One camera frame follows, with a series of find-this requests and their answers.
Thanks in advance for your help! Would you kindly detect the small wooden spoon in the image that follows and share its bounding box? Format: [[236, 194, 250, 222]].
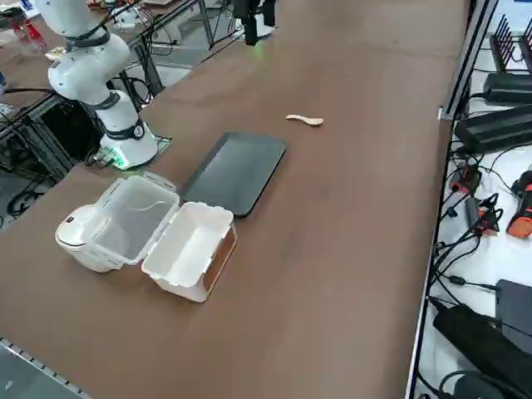
[[285, 114, 325, 128]]

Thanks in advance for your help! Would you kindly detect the dark peg rack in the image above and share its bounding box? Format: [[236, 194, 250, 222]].
[[490, 14, 532, 76]]

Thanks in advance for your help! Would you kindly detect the red bottle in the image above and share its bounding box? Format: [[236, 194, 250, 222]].
[[12, 20, 47, 52]]

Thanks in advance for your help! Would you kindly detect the dark grey rectangular tray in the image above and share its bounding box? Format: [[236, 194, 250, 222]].
[[180, 131, 288, 219]]

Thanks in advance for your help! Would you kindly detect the black cable with ferrite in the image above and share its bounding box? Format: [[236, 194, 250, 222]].
[[431, 272, 500, 292]]

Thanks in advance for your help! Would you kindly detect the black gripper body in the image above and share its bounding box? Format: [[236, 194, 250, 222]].
[[233, 0, 263, 20]]

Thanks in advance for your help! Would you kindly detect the black metal frame rack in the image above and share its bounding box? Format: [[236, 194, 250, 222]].
[[0, 89, 105, 184]]

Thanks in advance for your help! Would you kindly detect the dark grey flat box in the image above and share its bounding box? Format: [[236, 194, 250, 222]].
[[496, 278, 532, 342]]

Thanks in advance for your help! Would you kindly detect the white plastic container box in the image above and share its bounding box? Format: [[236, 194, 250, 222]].
[[140, 201, 236, 303]]

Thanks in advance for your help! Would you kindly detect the orange black clamp tool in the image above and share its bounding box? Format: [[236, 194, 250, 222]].
[[451, 164, 483, 195], [477, 193, 505, 237], [505, 170, 532, 240]]

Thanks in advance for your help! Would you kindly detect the small cream trash can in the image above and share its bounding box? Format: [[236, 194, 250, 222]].
[[55, 205, 122, 274]]

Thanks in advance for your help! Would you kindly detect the large black power adapter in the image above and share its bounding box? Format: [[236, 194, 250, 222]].
[[431, 303, 532, 399]]

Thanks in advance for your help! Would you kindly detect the black power brick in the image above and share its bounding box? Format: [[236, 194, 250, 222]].
[[455, 103, 532, 153], [484, 72, 532, 105]]

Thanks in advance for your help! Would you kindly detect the aluminium frame post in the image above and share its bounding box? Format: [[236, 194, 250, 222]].
[[438, 0, 500, 121]]

